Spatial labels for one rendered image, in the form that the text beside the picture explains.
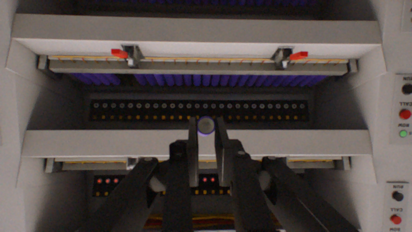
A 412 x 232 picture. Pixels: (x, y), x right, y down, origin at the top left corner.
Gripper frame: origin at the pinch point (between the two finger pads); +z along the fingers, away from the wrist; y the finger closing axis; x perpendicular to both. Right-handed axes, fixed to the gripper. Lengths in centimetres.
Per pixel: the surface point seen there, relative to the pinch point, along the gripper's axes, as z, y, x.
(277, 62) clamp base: 22.6, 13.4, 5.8
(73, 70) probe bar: 25.1, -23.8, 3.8
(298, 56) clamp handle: 15.3, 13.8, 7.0
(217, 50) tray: 22.9, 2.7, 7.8
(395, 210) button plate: 14.8, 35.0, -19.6
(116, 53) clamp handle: 14.9, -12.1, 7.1
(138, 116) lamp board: 33.7, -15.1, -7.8
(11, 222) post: 14.9, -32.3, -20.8
